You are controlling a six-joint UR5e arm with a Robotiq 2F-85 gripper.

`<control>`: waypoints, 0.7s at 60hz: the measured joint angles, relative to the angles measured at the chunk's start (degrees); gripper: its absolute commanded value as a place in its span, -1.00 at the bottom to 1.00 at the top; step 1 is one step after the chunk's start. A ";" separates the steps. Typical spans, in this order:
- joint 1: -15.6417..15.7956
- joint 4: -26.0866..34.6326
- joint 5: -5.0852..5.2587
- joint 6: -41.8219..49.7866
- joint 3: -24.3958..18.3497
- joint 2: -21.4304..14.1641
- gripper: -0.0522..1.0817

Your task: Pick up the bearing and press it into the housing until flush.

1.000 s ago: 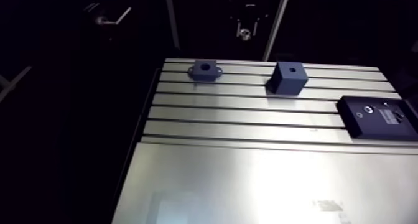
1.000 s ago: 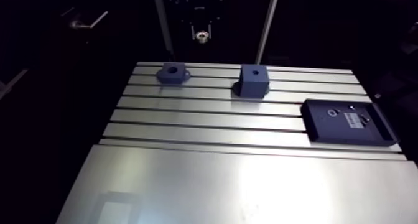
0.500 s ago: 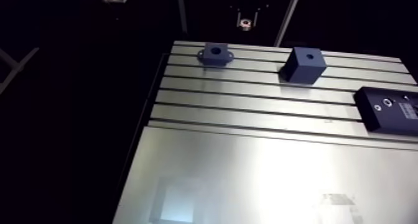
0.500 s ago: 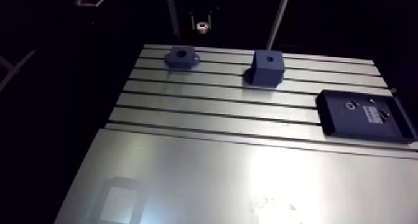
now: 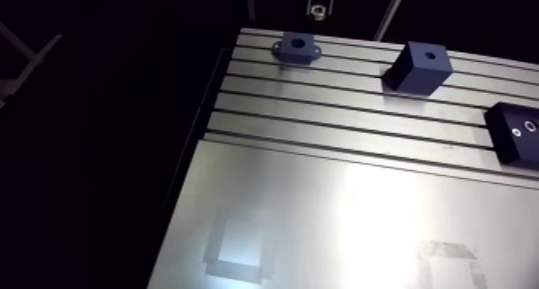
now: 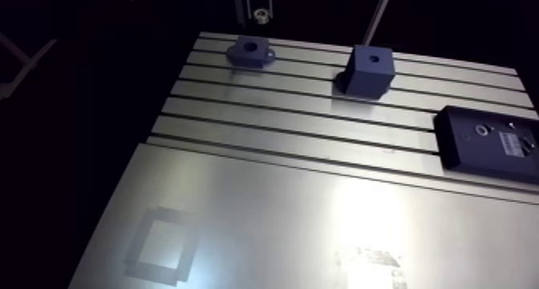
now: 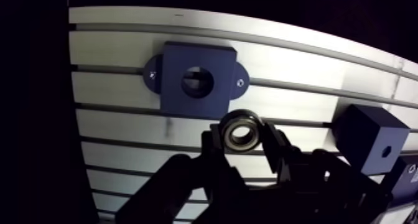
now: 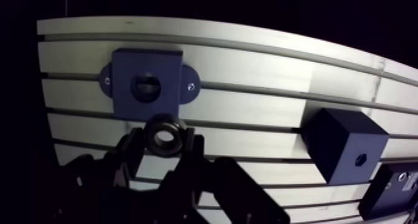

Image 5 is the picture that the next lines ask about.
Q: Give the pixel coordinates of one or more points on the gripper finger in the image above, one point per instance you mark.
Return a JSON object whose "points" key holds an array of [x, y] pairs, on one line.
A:
{"points": [[331, 5], [308, 5]]}

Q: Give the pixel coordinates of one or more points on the dark blue-grey housing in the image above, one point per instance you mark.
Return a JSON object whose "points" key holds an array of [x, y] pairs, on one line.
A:
{"points": [[297, 48]]}

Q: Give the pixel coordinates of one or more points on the dark blue-grey block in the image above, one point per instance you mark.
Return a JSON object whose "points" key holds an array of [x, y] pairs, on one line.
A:
{"points": [[419, 68]]}

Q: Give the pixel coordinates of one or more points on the black tray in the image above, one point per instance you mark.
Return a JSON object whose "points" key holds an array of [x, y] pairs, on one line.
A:
{"points": [[514, 132]]}

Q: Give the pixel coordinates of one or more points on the grey metal post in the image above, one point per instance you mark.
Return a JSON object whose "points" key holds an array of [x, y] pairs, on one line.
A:
{"points": [[390, 13]]}

